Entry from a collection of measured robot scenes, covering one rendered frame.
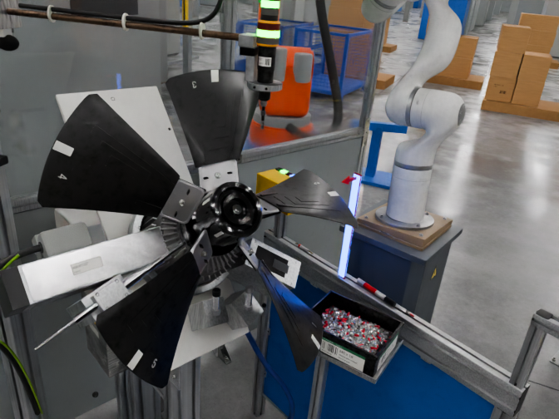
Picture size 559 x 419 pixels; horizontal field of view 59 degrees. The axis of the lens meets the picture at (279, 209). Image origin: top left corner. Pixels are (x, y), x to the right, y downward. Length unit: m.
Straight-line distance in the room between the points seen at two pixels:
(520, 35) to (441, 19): 6.81
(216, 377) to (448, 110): 1.52
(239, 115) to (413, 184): 0.67
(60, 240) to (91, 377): 1.11
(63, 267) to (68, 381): 1.09
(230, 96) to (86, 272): 0.49
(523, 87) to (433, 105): 6.98
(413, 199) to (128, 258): 0.91
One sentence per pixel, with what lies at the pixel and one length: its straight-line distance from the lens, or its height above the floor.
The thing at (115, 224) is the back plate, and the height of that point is 1.11.
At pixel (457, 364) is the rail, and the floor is 0.83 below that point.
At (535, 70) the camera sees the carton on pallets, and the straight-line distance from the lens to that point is 8.43.
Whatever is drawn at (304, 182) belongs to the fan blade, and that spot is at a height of 1.18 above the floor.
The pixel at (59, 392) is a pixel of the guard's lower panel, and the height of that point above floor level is 0.21.
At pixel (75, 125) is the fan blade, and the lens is 0.97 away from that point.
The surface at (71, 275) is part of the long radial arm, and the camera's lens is 1.02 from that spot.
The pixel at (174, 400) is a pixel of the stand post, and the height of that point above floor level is 0.63.
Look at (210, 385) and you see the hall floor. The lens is 2.32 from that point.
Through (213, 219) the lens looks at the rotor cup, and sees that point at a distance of 0.97.
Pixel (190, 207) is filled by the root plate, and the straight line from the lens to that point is 1.02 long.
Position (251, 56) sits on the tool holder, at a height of 1.51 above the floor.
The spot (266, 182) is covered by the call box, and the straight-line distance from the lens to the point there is 1.56.
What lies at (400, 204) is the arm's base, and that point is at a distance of 1.60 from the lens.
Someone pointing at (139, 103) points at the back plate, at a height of 1.33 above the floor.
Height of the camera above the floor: 1.66
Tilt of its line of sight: 26 degrees down
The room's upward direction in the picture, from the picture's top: 5 degrees clockwise
